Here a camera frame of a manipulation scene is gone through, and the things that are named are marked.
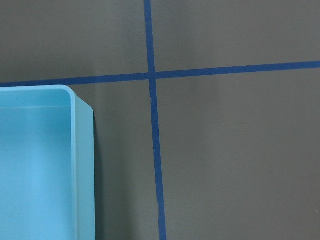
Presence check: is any light blue plastic bin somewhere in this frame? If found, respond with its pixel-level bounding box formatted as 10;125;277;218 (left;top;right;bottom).
0;85;96;240

